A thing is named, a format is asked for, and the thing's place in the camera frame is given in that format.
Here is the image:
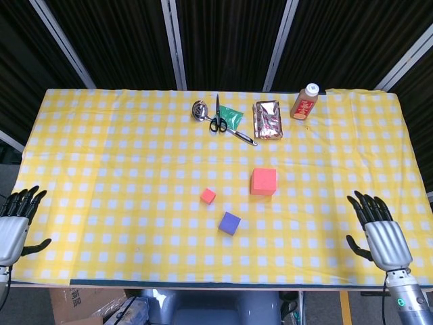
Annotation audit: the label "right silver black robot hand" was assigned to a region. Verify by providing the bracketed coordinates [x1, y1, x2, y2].
[345, 190, 413, 272]

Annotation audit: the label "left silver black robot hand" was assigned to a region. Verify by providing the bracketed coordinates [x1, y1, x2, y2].
[0, 185, 52, 267]

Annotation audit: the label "purple foam cube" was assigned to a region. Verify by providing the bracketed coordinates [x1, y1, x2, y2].
[218, 211, 242, 236]

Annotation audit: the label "small orange-red foam cube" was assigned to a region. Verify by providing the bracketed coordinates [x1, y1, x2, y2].
[199, 188, 217, 206]

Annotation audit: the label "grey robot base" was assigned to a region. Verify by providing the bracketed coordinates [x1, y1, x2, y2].
[140, 288, 281, 325]

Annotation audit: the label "brown cardboard box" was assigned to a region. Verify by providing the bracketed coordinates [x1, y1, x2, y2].
[49, 287, 128, 325]

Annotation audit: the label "yellow white checkered tablecloth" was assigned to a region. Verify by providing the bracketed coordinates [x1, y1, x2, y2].
[2, 88, 433, 287]

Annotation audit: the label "large orange-red foam cube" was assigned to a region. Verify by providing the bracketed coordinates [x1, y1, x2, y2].
[250, 167, 277, 197]

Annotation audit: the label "clear plastic wrapped bundle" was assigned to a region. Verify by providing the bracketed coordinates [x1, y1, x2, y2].
[103, 296, 150, 325]

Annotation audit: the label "brown juice bottle white cap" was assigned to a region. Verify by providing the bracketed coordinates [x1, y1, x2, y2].
[290, 83, 321, 121]

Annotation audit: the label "shiny foil snack packet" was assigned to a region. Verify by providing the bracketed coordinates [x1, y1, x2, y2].
[252, 100, 284, 142]

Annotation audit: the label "green plastic packet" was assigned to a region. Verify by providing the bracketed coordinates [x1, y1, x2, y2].
[219, 104, 244, 129]

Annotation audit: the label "metal ladle black grip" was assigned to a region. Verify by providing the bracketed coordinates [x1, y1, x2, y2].
[191, 100, 258, 147]

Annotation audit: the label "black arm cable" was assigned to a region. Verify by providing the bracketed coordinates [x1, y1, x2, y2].
[382, 274, 388, 325]

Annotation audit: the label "black handled scissors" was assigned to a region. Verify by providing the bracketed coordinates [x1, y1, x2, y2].
[208, 93, 229, 133]

